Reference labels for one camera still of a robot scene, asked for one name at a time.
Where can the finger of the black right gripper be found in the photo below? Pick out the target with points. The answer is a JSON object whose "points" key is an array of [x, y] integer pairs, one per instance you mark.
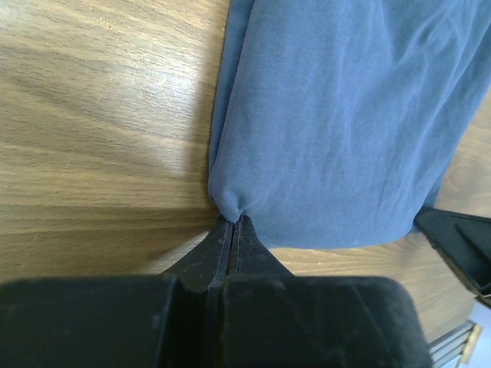
{"points": [[463, 242]]}

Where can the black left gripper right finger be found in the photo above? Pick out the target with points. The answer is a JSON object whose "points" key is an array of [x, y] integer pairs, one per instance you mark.
{"points": [[248, 257]]}

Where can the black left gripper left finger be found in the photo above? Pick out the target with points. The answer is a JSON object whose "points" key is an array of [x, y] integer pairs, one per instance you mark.
{"points": [[207, 262]]}

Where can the blue printed tank top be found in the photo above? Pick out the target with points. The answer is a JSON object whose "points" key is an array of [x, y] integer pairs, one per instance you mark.
{"points": [[336, 121]]}

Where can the aluminium frame rail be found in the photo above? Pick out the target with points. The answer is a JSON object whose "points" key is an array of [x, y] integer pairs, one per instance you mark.
{"points": [[455, 347]]}

